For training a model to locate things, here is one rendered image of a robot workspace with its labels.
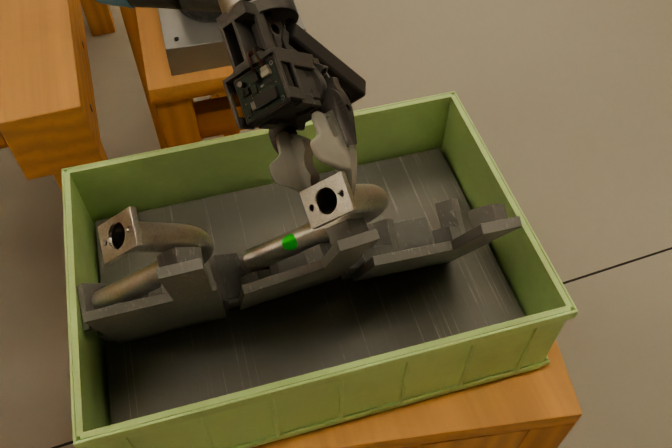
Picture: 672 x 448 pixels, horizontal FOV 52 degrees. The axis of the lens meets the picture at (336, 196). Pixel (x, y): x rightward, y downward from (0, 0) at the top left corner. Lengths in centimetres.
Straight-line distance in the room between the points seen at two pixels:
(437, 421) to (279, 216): 39
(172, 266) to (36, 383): 136
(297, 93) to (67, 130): 71
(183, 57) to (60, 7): 29
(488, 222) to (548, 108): 185
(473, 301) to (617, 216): 134
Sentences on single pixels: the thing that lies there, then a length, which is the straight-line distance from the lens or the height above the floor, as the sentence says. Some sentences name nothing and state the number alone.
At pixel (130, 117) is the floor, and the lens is 254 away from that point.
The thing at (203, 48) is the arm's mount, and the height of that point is 90.
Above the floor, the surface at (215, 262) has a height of 96.
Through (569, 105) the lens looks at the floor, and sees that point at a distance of 261.
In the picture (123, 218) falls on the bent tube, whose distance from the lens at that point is 69.
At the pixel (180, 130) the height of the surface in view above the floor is 73.
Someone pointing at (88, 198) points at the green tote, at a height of 90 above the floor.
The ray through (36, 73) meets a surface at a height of 90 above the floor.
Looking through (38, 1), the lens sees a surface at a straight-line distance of 152.
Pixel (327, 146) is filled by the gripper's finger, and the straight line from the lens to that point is 66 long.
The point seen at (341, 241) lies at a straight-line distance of 71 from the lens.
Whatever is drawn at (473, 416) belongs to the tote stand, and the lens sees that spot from 102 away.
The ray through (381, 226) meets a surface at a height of 96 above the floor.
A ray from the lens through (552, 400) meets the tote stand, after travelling 105.
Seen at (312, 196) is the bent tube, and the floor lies 119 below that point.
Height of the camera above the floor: 172
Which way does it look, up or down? 52 degrees down
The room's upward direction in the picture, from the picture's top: straight up
